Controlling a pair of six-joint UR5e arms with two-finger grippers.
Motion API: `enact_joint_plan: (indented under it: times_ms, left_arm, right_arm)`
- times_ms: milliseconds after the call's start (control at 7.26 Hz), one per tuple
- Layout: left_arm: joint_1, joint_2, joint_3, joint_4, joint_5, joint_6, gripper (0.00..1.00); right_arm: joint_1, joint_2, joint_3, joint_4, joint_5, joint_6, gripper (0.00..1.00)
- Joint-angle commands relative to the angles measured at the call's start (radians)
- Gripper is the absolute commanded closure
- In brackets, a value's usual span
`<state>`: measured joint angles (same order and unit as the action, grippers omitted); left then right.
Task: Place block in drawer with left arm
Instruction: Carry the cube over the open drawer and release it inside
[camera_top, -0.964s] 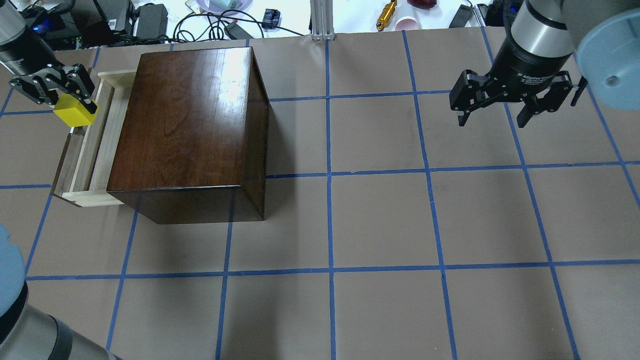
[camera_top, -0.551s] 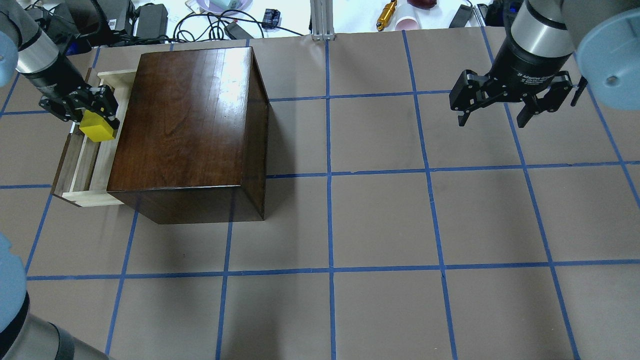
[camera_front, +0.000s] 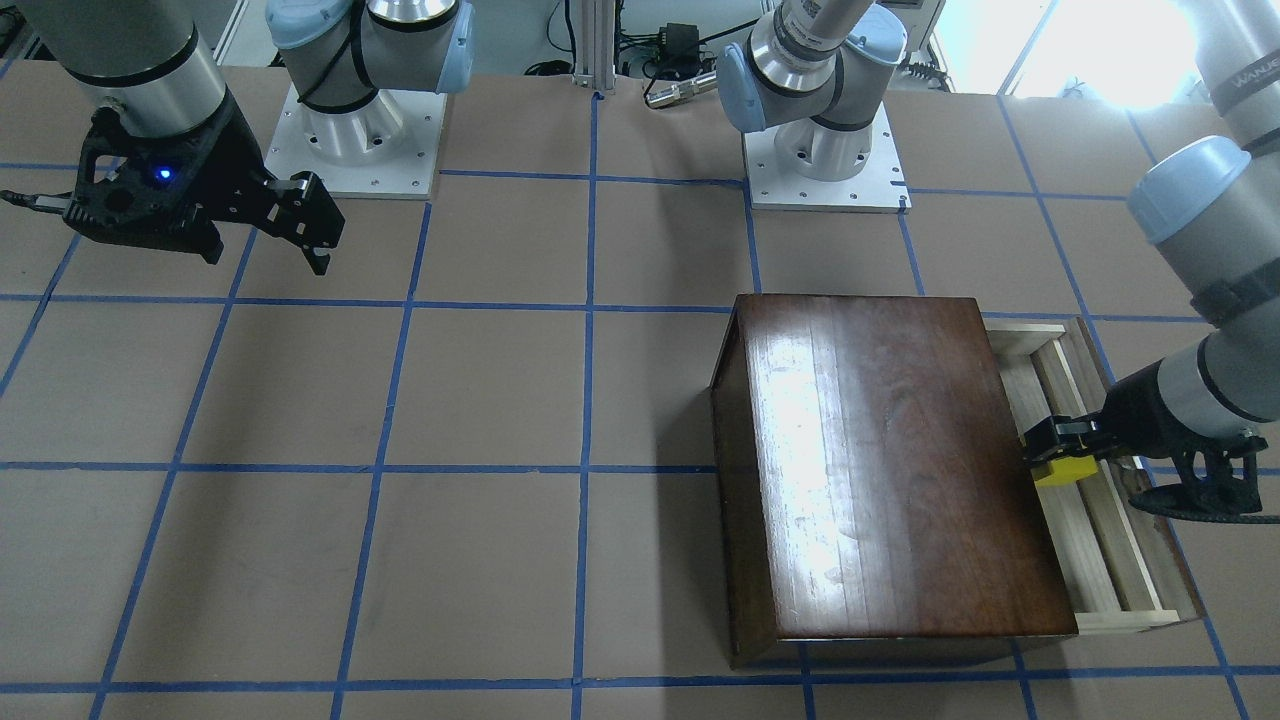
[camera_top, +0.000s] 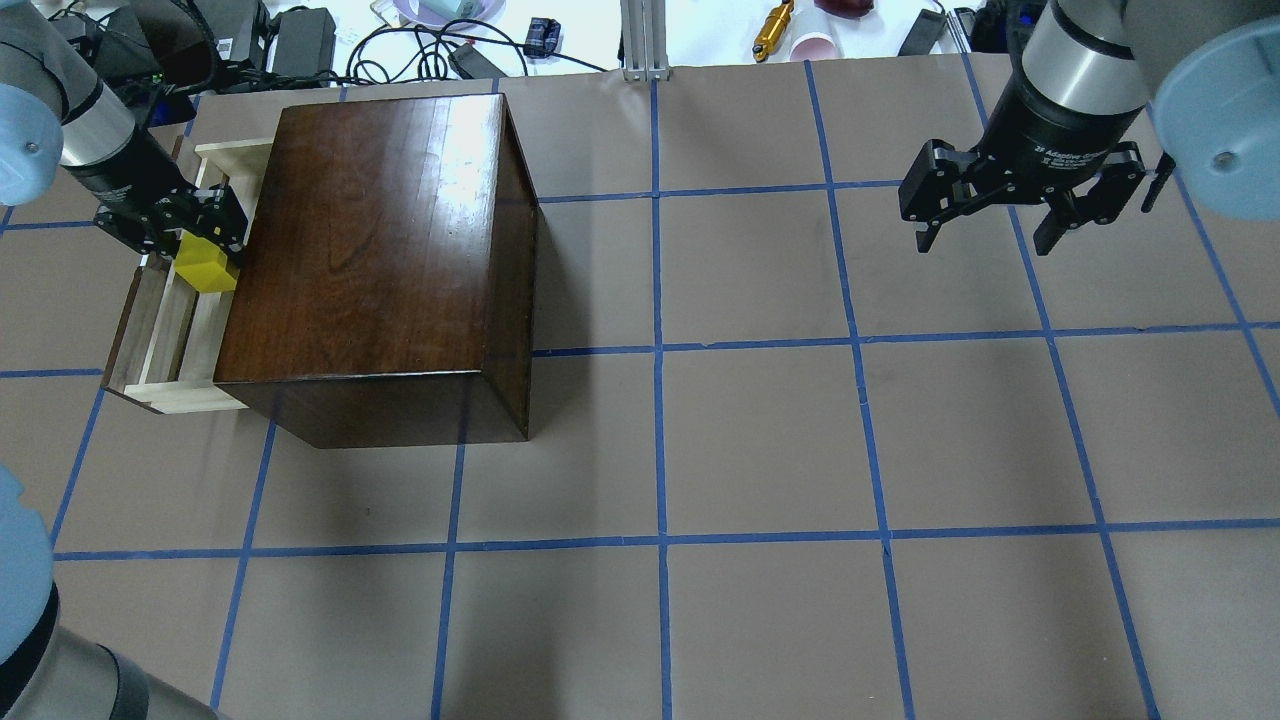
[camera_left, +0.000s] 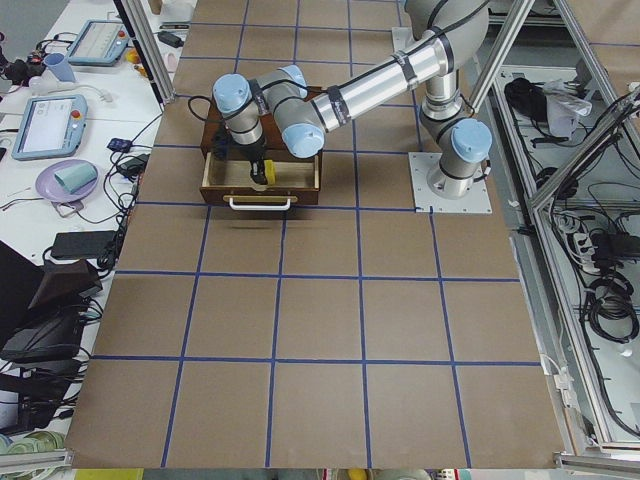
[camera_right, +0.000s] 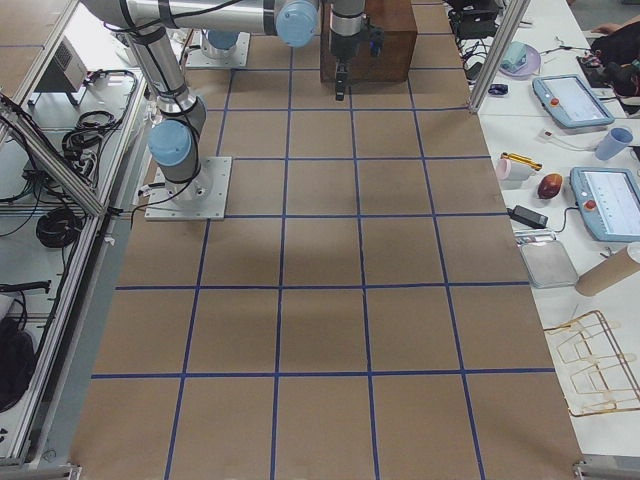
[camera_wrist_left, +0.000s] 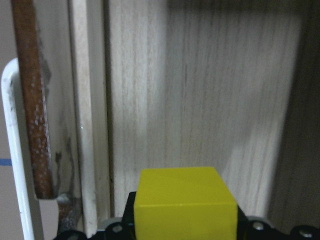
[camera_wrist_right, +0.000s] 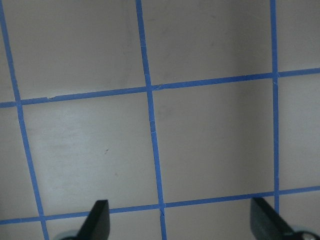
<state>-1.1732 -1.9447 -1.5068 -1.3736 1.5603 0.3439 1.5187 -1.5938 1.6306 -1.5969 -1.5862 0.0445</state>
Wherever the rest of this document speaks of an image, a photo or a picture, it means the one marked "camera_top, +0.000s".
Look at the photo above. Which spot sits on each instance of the black power brick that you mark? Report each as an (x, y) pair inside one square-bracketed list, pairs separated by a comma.
[(304, 41)]

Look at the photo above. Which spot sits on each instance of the pink cup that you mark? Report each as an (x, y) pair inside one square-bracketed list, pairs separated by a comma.
[(814, 46)]

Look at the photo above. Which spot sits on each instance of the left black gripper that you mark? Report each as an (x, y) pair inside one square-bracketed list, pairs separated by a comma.
[(127, 172)]

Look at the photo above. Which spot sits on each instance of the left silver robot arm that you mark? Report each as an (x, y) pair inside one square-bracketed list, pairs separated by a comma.
[(57, 112)]

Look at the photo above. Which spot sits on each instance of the gold cylinder tool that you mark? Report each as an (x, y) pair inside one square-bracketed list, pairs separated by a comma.
[(773, 28)]

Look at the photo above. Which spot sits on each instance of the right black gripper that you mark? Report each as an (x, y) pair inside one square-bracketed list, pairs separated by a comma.
[(1046, 135)]

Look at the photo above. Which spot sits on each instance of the aluminium frame post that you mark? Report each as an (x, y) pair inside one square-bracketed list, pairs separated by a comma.
[(644, 41)]

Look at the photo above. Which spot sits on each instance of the purple plate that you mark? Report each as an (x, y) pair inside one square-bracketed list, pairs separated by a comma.
[(435, 14)]

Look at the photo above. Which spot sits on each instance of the yellow wooden block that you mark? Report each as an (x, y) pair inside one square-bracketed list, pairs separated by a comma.
[(204, 266)]

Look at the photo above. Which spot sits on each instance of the dark wooden drawer cabinet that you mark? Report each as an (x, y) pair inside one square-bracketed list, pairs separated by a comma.
[(388, 284)]

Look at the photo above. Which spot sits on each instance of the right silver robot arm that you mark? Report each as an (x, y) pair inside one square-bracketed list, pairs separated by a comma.
[(1207, 70)]

